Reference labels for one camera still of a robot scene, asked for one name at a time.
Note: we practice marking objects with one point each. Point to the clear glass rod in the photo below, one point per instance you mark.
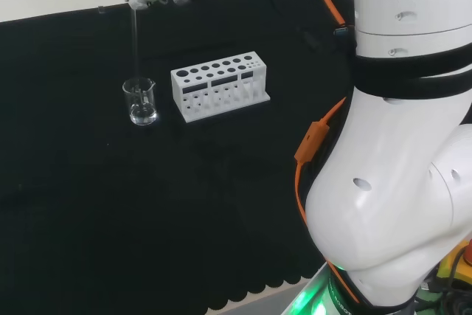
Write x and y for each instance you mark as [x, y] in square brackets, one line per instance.
[135, 49]

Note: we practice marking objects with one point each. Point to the small clear glass beaker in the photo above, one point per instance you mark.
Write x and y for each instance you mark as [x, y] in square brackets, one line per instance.
[142, 110]

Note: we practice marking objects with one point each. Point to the white test tube rack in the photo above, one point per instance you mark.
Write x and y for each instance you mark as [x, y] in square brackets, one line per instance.
[217, 79]

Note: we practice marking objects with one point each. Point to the clear tape strip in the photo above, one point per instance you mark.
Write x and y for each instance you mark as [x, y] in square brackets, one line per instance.
[102, 9]

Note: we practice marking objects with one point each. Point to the black bench cloth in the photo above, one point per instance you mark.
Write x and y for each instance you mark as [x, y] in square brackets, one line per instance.
[147, 200]

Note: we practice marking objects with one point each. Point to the blue plug connector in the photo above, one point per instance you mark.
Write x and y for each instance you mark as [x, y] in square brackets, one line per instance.
[342, 31]

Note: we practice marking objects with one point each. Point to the yellow stop button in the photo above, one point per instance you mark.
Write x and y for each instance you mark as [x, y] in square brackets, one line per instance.
[451, 267]

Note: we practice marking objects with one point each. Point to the grey base plate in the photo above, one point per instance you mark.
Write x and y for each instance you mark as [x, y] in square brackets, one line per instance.
[273, 296]

